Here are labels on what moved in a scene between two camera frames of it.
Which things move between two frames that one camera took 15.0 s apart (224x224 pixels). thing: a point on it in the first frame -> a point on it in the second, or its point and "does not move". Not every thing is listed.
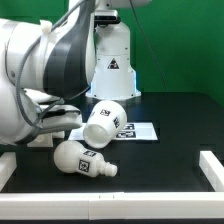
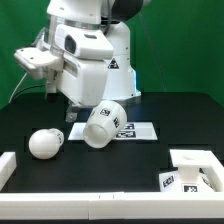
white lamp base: x=45 y=140 -> x=189 y=177
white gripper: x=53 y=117 -> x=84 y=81
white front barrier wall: x=114 y=206 does not move
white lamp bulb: x=70 y=157 -> x=45 y=143
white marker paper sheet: x=131 y=131 does not move
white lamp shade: x=105 y=121 does not move
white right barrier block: x=212 y=169 does not move
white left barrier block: x=8 y=164 does not move
